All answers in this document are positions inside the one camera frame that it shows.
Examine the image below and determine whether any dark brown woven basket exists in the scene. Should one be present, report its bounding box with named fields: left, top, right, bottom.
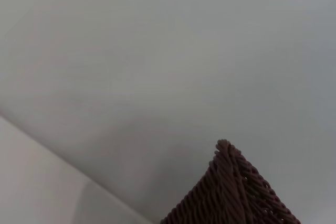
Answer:
left=160, top=138, right=302, bottom=224

